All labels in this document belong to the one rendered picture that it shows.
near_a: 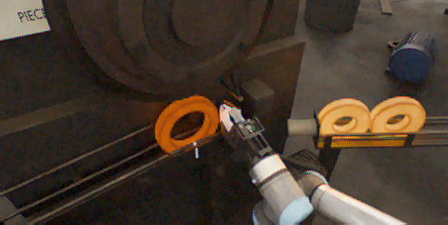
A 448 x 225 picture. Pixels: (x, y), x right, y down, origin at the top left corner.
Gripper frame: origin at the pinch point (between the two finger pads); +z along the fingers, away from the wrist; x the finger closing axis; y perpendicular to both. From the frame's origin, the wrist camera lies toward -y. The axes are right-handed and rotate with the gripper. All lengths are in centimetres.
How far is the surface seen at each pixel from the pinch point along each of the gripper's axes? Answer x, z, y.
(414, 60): -187, 11, -57
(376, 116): -38.2, -24.5, 7.3
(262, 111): -10.4, -5.8, 0.8
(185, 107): 13.3, 0.0, 8.9
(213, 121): 5.1, -2.7, 0.6
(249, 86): -9.6, 2.1, 4.4
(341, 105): -29.1, -17.1, 8.5
